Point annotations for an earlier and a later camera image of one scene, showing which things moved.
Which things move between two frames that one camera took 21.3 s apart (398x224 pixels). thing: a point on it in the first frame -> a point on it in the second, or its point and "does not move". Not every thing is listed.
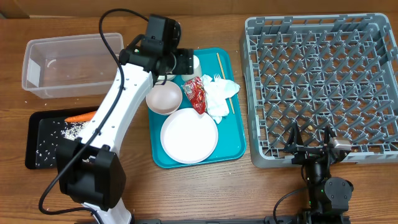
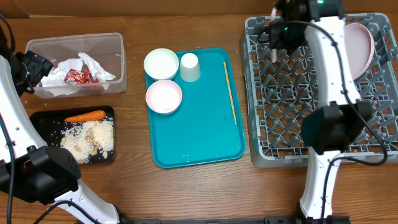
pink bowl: (164, 99) does not move
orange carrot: (86, 117) does not move
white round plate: (188, 137) -> (359, 49)
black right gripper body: (304, 155) -> (288, 37)
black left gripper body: (178, 62) -> (27, 71)
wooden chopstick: (224, 78) -> (230, 92)
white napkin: (216, 93) -> (54, 81)
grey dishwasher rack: (320, 71) does not move
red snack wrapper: (196, 93) -> (74, 77)
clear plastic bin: (70, 66) does not move
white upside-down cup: (197, 71) does not move
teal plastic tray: (231, 144) does not move
